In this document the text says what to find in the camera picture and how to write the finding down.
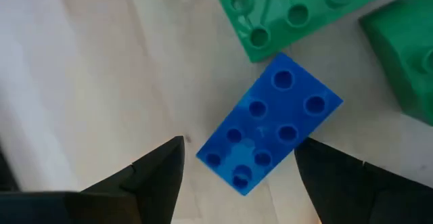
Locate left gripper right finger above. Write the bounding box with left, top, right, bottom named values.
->
left=293, top=137, right=433, bottom=224

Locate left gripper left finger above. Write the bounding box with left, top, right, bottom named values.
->
left=84, top=135, right=186, bottom=224

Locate blue two-by-four brick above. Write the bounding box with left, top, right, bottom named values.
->
left=195, top=51, right=344, bottom=197

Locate green toy brick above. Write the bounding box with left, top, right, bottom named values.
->
left=358, top=0, right=433, bottom=127

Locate green two-by-four brick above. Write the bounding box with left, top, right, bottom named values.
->
left=217, top=0, right=409, bottom=64

